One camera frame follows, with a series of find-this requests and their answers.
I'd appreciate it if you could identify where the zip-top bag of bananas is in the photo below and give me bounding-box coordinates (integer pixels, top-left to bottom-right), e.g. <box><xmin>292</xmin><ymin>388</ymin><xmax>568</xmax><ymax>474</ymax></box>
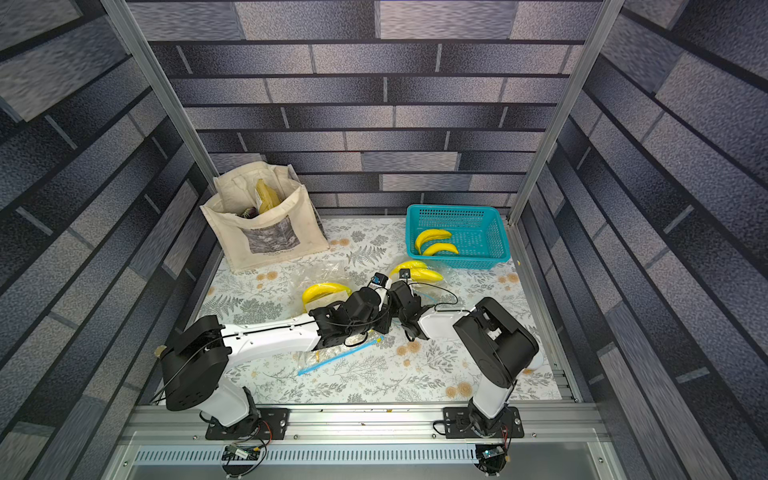
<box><xmin>296</xmin><ymin>280</ymin><xmax>386</xmax><ymax>376</ymax></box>
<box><xmin>389</xmin><ymin>260</ymin><xmax>459</xmax><ymax>306</ymax></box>

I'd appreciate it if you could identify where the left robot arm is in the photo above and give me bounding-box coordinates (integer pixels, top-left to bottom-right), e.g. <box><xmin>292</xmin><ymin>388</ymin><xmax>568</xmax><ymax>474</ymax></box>
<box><xmin>158</xmin><ymin>287</ymin><xmax>392</xmax><ymax>427</ymax></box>

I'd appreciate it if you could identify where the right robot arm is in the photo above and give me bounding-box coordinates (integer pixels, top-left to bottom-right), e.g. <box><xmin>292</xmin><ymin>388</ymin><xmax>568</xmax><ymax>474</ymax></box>
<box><xmin>380</xmin><ymin>281</ymin><xmax>539</xmax><ymax>435</ymax></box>

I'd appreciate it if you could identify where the beige canvas tote bag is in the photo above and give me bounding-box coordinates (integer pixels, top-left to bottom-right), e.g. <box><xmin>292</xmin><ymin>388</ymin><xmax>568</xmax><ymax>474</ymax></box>
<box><xmin>201</xmin><ymin>161</ymin><xmax>330</xmax><ymax>274</ymax></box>

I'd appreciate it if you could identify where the teal plastic basket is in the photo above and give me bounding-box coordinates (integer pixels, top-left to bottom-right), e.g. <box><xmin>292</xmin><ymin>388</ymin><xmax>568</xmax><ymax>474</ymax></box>
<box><xmin>405</xmin><ymin>204</ymin><xmax>511</xmax><ymax>270</ymax></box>

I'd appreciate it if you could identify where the yellow item in tote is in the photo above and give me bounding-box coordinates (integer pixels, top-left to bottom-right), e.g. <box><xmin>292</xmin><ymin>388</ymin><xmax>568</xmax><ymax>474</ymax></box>
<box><xmin>255</xmin><ymin>179</ymin><xmax>282</xmax><ymax>214</ymax></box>

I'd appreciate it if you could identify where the right circuit board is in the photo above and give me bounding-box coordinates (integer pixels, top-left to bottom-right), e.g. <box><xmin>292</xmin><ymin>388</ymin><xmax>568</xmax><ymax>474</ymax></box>
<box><xmin>476</xmin><ymin>445</ymin><xmax>508</xmax><ymax>474</ymax></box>

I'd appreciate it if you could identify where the circuit board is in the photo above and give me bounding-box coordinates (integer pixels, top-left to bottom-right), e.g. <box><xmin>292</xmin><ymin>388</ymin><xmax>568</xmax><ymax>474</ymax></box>
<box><xmin>222</xmin><ymin>444</ymin><xmax>263</xmax><ymax>464</ymax></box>
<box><xmin>476</xmin><ymin>445</ymin><xmax>508</xmax><ymax>474</ymax></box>

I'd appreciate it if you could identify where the left circuit board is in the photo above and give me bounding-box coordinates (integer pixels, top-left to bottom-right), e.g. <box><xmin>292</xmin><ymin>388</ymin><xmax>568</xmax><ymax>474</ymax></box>
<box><xmin>222</xmin><ymin>444</ymin><xmax>263</xmax><ymax>464</ymax></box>

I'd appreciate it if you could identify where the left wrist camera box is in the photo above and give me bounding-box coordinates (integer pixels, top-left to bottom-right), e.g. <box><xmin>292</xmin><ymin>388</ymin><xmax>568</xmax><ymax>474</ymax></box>
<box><xmin>368</xmin><ymin>272</ymin><xmax>390</xmax><ymax>293</ymax></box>

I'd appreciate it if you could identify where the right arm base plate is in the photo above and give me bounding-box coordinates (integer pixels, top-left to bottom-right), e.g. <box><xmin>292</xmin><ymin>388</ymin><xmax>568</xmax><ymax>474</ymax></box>
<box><xmin>442</xmin><ymin>406</ymin><xmax>525</xmax><ymax>439</ymax></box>

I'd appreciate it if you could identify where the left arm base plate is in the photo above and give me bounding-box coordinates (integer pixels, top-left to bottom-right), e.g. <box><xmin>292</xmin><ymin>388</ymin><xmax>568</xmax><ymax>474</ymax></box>
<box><xmin>205</xmin><ymin>408</ymin><xmax>291</xmax><ymax>442</ymax></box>

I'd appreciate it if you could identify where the aluminium front rail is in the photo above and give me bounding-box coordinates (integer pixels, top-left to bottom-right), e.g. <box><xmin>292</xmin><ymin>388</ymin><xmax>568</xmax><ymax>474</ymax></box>
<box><xmin>117</xmin><ymin>401</ymin><xmax>609</xmax><ymax>446</ymax></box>

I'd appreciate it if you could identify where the right aluminium frame post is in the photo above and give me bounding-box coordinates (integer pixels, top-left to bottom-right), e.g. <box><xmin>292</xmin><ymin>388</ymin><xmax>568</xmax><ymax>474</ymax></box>
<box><xmin>508</xmin><ymin>0</ymin><xmax>625</xmax><ymax>227</ymax></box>

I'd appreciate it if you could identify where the aluminium frame post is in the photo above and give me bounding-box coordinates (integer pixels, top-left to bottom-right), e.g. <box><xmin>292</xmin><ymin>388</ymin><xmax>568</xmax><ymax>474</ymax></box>
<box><xmin>100</xmin><ymin>0</ymin><xmax>218</xmax><ymax>193</ymax></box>
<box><xmin>508</xmin><ymin>0</ymin><xmax>625</xmax><ymax>227</ymax></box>

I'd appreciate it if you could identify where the left aluminium frame post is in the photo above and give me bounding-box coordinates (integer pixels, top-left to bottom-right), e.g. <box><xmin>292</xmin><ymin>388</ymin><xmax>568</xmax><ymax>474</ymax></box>
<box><xmin>100</xmin><ymin>0</ymin><xmax>218</xmax><ymax>193</ymax></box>

